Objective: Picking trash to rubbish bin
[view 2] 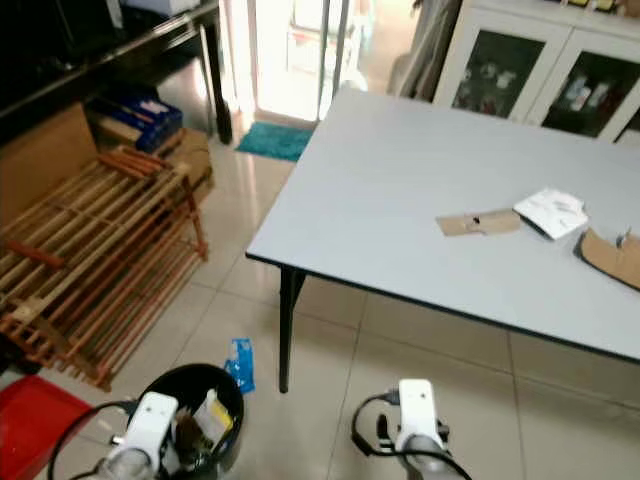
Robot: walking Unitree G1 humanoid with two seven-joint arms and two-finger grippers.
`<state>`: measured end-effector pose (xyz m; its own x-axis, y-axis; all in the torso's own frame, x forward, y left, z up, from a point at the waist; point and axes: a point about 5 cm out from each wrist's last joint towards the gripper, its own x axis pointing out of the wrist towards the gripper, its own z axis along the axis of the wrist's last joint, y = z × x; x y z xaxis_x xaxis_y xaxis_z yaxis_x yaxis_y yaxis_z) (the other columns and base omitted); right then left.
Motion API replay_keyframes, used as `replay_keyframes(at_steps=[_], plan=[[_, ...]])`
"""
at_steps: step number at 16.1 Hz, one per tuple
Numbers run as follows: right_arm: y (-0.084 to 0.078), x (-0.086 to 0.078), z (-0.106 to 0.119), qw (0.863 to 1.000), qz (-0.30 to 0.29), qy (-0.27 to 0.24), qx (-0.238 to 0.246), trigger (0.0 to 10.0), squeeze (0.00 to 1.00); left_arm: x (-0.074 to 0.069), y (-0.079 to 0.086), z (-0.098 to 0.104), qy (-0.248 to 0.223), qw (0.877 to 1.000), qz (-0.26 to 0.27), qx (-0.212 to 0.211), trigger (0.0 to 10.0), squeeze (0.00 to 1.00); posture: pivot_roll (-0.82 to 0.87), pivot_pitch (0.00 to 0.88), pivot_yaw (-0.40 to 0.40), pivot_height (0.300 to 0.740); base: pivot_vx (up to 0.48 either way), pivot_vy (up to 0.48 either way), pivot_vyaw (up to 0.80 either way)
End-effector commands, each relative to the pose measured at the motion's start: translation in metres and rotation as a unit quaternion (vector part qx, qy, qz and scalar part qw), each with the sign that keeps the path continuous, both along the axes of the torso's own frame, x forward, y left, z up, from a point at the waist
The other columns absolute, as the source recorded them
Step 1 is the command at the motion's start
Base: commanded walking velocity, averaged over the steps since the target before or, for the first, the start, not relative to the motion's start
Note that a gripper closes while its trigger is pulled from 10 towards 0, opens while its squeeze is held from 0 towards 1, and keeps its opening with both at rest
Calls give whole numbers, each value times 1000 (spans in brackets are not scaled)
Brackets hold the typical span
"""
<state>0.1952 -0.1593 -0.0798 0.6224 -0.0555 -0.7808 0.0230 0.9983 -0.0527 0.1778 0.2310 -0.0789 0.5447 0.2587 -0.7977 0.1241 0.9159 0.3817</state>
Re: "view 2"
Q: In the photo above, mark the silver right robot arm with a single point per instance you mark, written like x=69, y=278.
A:
x=430, y=460

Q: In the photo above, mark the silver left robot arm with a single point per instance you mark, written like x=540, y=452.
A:
x=130, y=466

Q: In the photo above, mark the black round rubbish bin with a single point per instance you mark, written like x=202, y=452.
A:
x=228, y=450

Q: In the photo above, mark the brown cardboard box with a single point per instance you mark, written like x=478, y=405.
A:
x=45, y=160

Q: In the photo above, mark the wooden slatted shoe rack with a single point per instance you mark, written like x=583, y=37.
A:
x=95, y=265

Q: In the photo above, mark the red plastic tray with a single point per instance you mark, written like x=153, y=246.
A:
x=35, y=420

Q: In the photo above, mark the blue carton box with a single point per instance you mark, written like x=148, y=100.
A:
x=142, y=120

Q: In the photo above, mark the black desk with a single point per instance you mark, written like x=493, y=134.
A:
x=100, y=65

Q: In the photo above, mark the blue plastic wrapper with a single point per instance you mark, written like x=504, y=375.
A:
x=241, y=364

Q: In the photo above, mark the white and yellow packet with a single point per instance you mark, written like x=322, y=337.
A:
x=214, y=415

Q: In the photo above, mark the teal door mat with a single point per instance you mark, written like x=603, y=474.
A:
x=275, y=141

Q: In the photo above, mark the grey table with black legs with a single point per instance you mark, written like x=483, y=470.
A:
x=400, y=180

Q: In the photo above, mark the grey hanging curtain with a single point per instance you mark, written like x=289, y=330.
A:
x=420, y=45

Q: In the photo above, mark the flat brown cardboard piece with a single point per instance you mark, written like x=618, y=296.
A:
x=480, y=222

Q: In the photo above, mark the white crumpled paper packet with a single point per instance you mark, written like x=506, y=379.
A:
x=552, y=211

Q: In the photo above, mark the white glass-door cabinet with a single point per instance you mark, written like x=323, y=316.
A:
x=555, y=40

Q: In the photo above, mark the large curved brown cardboard piece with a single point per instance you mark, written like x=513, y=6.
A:
x=612, y=258

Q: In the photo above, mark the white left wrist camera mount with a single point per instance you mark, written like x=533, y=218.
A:
x=150, y=420

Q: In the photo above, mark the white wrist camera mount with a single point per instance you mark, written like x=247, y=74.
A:
x=418, y=410
x=150, y=420

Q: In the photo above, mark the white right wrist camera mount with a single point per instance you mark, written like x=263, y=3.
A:
x=418, y=410

